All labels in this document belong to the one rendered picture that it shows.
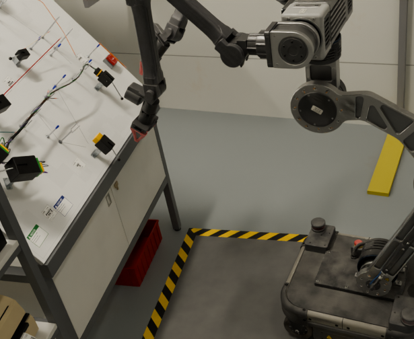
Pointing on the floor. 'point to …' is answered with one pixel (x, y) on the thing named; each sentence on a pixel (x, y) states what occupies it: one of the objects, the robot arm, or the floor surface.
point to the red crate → (141, 255)
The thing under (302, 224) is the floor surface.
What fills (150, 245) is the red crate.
